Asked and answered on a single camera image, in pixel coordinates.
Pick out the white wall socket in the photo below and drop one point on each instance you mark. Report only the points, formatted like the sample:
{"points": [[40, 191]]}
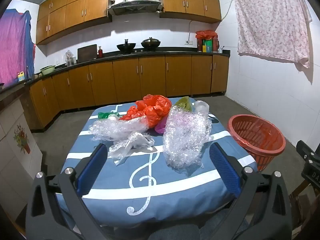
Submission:
{"points": [[188, 42]]}

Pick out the white cup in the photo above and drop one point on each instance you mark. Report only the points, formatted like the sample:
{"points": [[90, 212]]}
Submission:
{"points": [[220, 50]]}

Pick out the red canister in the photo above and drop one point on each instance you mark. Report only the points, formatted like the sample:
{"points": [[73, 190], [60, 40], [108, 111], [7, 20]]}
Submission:
{"points": [[199, 45]]}

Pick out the red plastic basket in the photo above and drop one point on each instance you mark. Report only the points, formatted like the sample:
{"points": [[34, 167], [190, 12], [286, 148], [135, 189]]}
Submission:
{"points": [[260, 150]]}

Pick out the magenta plastic bag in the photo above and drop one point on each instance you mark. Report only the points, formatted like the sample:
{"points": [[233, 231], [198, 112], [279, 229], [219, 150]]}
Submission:
{"points": [[160, 127]]}

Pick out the yellow plastic bottle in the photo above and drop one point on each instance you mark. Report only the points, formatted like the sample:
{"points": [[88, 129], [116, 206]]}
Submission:
{"points": [[21, 77]]}

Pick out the black kitchen countertop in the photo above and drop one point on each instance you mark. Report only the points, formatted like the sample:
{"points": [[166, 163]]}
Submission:
{"points": [[175, 51]]}

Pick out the bright green plastic bag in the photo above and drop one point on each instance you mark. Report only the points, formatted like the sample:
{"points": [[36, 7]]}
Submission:
{"points": [[103, 115]]}

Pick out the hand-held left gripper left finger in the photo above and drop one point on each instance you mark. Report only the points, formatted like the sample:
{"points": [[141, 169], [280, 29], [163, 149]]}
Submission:
{"points": [[92, 170]]}

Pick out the cloudy clear plastic bag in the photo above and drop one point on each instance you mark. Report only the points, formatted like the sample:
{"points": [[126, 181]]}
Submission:
{"points": [[202, 107]]}

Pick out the black wok with lid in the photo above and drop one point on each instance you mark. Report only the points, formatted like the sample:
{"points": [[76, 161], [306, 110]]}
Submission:
{"points": [[150, 43]]}

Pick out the dark wooden stool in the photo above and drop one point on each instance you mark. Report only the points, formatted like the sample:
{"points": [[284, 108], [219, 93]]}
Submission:
{"points": [[300, 195]]}

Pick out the pink floral hanging cloth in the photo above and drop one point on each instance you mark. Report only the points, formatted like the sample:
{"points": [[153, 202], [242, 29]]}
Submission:
{"points": [[272, 20]]}

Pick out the green enamel basin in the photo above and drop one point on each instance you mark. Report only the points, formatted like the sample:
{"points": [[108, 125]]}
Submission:
{"points": [[47, 70]]}

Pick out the olive green plastic bag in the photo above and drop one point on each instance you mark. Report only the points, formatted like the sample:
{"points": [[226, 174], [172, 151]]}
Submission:
{"points": [[183, 103]]}

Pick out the long bubble wrap sheet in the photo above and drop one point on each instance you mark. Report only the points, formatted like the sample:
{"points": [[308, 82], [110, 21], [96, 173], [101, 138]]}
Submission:
{"points": [[115, 128]]}

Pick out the large bubble wrap sheet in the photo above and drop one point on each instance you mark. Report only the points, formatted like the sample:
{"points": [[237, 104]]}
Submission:
{"points": [[185, 140]]}

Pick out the row of wooden base cabinets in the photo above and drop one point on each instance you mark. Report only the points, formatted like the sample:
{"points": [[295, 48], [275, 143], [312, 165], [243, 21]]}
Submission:
{"points": [[125, 80]]}

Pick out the dark wooden cutting board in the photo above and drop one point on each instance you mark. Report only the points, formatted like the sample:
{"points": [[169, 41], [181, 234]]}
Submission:
{"points": [[87, 53]]}

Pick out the green box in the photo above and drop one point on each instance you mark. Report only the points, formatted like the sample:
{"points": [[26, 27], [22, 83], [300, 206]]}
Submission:
{"points": [[207, 47]]}

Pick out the flower wall sticker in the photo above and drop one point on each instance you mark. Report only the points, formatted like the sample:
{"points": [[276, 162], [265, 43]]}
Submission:
{"points": [[22, 138]]}

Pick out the purple and blue hanging cloth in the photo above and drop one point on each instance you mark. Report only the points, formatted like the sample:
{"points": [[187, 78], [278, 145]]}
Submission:
{"points": [[15, 47]]}

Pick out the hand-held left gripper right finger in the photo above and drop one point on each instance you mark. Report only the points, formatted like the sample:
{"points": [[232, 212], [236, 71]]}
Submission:
{"points": [[225, 170]]}

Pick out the row of wooden wall cabinets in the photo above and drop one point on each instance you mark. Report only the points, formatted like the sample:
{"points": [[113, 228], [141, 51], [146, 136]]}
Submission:
{"points": [[75, 12]]}

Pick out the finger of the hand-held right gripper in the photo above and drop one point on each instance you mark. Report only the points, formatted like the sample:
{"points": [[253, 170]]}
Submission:
{"points": [[305, 151]]}

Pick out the steel range hood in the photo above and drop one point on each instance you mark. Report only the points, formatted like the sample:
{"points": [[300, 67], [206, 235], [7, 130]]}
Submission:
{"points": [[135, 3]]}

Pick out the red plastic bag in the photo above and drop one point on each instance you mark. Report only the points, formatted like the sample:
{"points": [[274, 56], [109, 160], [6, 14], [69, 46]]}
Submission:
{"points": [[157, 110], [131, 112]]}

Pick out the red bottle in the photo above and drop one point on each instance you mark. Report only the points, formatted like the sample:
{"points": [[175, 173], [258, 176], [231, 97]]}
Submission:
{"points": [[100, 53]]}

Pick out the jar under plastic bag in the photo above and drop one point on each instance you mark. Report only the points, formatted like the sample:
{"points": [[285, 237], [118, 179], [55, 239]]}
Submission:
{"points": [[70, 58]]}

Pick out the blue music note tablecloth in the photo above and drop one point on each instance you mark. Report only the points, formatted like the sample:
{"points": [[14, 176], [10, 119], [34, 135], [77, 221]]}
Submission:
{"points": [[140, 187]]}

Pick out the red bag over canisters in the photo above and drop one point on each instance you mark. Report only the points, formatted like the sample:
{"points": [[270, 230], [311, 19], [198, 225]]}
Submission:
{"points": [[206, 34]]}

